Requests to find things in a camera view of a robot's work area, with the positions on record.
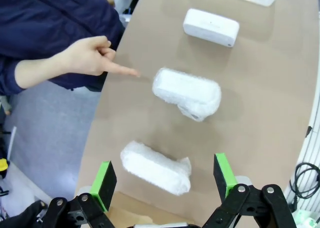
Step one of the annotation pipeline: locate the person's right forearm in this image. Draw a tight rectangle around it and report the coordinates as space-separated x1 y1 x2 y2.
14 57 65 89

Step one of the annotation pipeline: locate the bubble-wrapped white clock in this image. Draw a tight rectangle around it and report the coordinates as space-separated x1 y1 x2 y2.
119 140 192 197
151 67 222 122

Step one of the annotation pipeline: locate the unwrapped white clock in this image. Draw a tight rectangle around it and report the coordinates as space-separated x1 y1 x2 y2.
182 8 240 48

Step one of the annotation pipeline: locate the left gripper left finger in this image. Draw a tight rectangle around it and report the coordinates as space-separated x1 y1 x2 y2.
46 160 120 228

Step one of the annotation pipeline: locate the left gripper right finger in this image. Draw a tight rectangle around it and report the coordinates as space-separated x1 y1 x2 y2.
202 153 297 228

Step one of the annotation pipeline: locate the person in navy jacket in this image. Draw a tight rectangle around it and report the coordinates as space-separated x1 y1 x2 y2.
0 0 126 96

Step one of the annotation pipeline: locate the person's right hand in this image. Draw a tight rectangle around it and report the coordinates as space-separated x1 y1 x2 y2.
57 35 141 78

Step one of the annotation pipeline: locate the white metal frame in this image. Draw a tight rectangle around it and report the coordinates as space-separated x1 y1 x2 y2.
294 83 320 214

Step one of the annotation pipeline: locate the black loose cable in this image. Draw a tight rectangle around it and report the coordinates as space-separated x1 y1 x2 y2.
289 162 320 207

